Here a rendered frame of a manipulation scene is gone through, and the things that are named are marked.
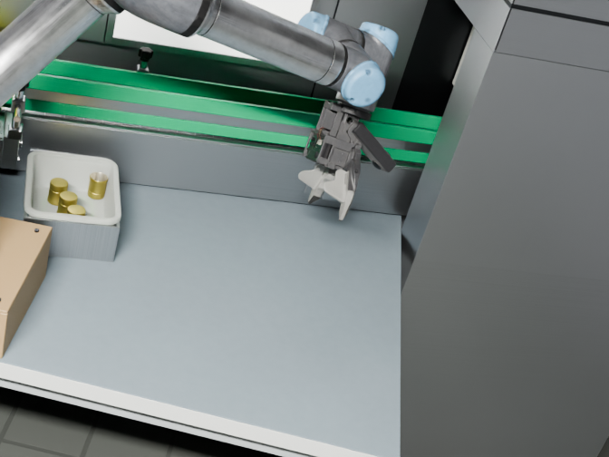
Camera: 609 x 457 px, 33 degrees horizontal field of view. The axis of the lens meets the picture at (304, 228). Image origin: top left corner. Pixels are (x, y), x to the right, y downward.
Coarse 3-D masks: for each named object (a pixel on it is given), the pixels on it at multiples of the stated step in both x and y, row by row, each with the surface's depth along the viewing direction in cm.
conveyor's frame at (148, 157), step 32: (32, 128) 204; (64, 128) 205; (96, 128) 206; (128, 128) 209; (0, 160) 196; (128, 160) 212; (160, 160) 213; (192, 160) 214; (224, 160) 216; (256, 160) 217; (288, 160) 219; (224, 192) 220; (256, 192) 222; (288, 192) 223; (384, 192) 228
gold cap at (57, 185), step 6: (54, 180) 198; (60, 180) 198; (66, 180) 199; (54, 186) 196; (60, 186) 197; (66, 186) 198; (54, 192) 197; (60, 192) 197; (48, 198) 199; (54, 198) 198; (54, 204) 198
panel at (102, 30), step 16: (0, 0) 206; (16, 0) 207; (32, 0) 207; (0, 16) 208; (16, 16) 209; (112, 16) 212; (96, 32) 214; (112, 32) 214; (160, 48) 218; (176, 48) 219; (256, 64) 224
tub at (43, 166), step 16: (32, 160) 197; (48, 160) 201; (64, 160) 202; (80, 160) 202; (96, 160) 203; (32, 176) 192; (48, 176) 202; (64, 176) 203; (80, 176) 204; (112, 176) 200; (32, 192) 192; (48, 192) 202; (80, 192) 205; (112, 192) 196; (32, 208) 184; (48, 208) 198; (96, 208) 202; (112, 208) 193; (112, 224) 187
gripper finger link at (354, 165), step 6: (354, 156) 187; (360, 156) 187; (354, 162) 186; (360, 162) 186; (348, 168) 186; (354, 168) 185; (360, 168) 186; (354, 174) 185; (348, 180) 185; (354, 180) 185; (348, 186) 185; (354, 186) 185
